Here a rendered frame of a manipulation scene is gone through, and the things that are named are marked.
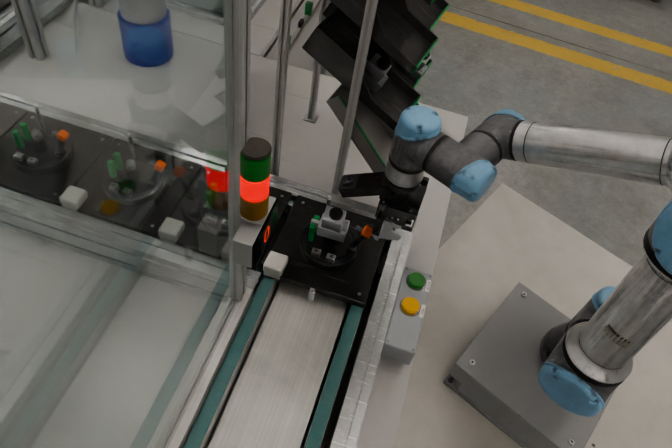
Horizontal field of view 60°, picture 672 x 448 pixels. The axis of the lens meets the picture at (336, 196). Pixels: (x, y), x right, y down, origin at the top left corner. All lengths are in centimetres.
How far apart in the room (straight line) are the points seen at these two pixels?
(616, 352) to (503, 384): 32
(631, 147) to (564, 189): 221
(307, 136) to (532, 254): 72
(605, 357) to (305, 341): 59
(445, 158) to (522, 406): 56
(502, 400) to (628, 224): 205
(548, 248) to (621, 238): 147
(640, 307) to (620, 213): 229
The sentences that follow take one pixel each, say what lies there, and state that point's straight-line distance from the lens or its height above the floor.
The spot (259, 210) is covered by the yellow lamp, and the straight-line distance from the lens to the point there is 100.
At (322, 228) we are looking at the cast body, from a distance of 128.
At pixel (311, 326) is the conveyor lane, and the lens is 131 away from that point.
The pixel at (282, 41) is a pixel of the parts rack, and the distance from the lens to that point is 128.
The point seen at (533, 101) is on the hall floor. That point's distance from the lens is 367.
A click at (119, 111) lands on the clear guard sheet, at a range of 57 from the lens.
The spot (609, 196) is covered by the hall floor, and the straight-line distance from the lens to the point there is 330.
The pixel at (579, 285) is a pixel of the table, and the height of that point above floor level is 86.
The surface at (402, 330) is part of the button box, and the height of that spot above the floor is 96.
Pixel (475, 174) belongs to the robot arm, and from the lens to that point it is 100.
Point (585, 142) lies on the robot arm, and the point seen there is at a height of 147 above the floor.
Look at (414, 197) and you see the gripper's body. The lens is 115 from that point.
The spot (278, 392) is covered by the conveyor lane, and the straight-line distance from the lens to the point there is 124.
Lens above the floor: 206
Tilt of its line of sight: 49 degrees down
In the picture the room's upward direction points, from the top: 11 degrees clockwise
